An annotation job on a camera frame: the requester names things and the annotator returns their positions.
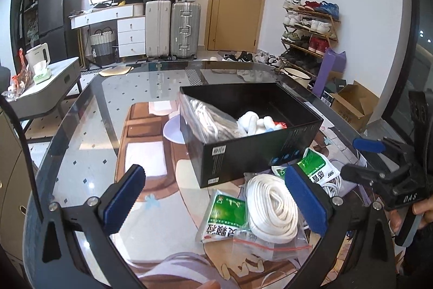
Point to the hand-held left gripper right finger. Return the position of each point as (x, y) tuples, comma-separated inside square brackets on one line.
[(306, 201)]

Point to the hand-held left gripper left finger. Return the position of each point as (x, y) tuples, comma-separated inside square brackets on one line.
[(124, 199)]

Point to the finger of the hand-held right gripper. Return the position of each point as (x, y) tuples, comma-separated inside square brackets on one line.
[(358, 174), (368, 145)]

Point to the green white medicine packet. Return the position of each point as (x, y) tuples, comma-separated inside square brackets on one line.
[(318, 167), (220, 214)]

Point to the bagged plain white shoelaces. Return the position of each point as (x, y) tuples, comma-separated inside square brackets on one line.
[(270, 207)]

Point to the red white plastic bag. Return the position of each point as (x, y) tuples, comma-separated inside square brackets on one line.
[(280, 125)]

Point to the black cardboard box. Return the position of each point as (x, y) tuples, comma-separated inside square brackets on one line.
[(236, 157)]

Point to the white plush toy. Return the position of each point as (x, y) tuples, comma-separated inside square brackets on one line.
[(252, 123)]

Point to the bagged striped white shoelaces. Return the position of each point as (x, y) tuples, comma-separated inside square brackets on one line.
[(209, 123)]

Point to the person's right hand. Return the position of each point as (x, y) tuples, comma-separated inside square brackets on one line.
[(427, 209)]

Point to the open brown cardboard box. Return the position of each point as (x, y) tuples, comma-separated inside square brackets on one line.
[(353, 106)]

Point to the dark green box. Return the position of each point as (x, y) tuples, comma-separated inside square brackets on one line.
[(333, 91)]

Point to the pale round coaster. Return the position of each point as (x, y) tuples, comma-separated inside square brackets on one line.
[(172, 131)]

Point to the purple yoga mat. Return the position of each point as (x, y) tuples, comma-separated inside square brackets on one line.
[(328, 72)]

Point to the dark glass sliding door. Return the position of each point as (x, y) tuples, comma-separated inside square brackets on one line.
[(411, 55)]

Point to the white basin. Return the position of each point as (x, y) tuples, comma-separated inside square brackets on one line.
[(296, 75)]

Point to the beige cabinet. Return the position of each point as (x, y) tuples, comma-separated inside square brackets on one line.
[(13, 190)]

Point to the oval floor rug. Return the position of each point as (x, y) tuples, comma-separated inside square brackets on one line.
[(115, 71)]

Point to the shoe rack with shoes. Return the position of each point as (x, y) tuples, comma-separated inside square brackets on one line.
[(314, 25)]

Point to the grey side table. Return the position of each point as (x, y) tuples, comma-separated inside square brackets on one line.
[(54, 86)]

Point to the green tissue pack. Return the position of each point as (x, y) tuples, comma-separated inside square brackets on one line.
[(42, 75)]

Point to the scattered loose sneakers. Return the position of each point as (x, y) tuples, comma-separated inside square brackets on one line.
[(243, 57)]

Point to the grey wicker basket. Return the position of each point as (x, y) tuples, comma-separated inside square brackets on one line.
[(102, 47)]

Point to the red clear plastic bag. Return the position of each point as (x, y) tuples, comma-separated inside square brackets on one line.
[(20, 75)]

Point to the white vanity desk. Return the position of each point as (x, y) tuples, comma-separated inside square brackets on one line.
[(130, 35)]

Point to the white electric kettle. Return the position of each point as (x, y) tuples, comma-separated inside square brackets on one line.
[(37, 53)]

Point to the white suitcase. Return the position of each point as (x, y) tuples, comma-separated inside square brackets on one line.
[(158, 28)]

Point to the silver suitcase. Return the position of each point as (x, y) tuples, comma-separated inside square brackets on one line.
[(185, 30)]

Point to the dark grey fridge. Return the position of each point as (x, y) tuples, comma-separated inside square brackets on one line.
[(57, 4)]

